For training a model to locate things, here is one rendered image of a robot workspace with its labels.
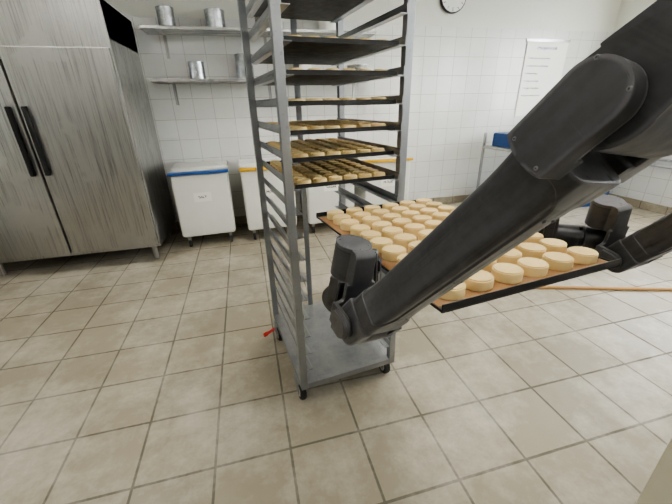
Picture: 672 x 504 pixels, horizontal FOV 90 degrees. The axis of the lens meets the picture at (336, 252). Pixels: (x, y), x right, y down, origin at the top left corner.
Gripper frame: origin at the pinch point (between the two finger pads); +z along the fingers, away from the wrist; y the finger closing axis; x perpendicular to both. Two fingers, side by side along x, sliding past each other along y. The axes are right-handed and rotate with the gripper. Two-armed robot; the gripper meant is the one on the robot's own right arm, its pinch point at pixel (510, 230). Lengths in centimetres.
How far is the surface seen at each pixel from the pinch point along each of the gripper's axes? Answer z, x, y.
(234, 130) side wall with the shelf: 269, -224, 10
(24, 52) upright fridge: 314, -70, 72
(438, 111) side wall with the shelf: 75, -379, 22
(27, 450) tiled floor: 169, 54, -100
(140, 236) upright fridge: 284, -96, -71
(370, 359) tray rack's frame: 48, -38, -86
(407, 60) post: 37, -41, 44
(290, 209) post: 69, -10, -3
